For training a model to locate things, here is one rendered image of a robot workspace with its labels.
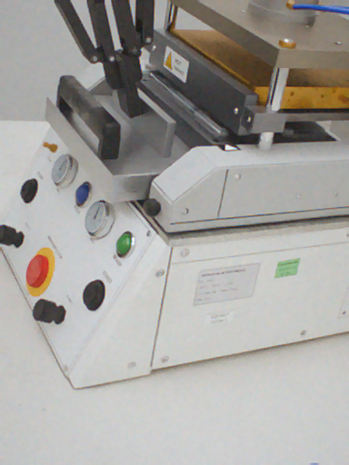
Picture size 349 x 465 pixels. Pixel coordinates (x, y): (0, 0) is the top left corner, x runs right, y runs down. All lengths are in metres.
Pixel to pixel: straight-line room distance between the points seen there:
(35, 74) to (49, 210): 1.41
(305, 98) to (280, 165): 0.10
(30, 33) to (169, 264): 1.59
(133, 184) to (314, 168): 0.19
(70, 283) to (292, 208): 0.26
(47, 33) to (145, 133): 1.47
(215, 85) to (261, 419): 0.36
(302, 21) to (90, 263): 0.36
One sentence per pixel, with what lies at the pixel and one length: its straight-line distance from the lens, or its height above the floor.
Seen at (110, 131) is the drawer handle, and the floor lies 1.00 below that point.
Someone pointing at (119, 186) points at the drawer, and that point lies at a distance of 0.76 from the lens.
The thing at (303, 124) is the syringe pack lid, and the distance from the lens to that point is 0.88.
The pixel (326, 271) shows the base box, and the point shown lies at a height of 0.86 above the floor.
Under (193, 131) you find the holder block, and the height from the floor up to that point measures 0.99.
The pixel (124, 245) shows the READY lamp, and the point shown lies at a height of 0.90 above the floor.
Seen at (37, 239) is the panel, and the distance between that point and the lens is 0.94.
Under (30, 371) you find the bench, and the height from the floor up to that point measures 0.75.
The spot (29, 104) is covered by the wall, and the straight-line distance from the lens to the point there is 2.35.
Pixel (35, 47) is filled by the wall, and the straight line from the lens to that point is 2.30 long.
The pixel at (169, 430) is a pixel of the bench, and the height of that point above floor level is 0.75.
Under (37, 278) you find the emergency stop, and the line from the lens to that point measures 0.90.
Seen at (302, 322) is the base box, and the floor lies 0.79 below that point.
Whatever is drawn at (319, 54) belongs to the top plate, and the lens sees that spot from 0.78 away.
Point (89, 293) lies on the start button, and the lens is 0.80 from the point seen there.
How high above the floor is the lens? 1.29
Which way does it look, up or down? 29 degrees down
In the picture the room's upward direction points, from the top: 10 degrees clockwise
